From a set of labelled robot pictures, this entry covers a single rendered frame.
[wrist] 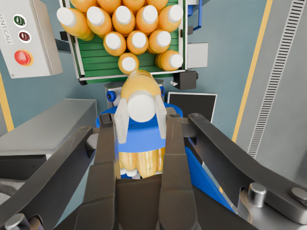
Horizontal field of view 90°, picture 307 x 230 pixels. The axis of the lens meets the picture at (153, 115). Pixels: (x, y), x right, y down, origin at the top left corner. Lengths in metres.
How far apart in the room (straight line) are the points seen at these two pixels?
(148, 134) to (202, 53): 0.53
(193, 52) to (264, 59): 1.47
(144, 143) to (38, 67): 0.36
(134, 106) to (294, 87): 2.44
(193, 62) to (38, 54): 0.59
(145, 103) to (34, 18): 0.41
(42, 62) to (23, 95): 1.36
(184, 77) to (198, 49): 0.21
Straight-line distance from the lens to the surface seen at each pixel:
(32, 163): 0.76
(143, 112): 0.20
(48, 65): 0.54
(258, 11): 2.10
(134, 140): 0.40
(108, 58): 0.69
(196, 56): 0.79
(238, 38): 1.96
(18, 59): 0.55
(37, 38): 0.54
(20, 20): 0.54
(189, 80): 0.63
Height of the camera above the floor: 1.58
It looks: 69 degrees down
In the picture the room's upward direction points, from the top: 154 degrees clockwise
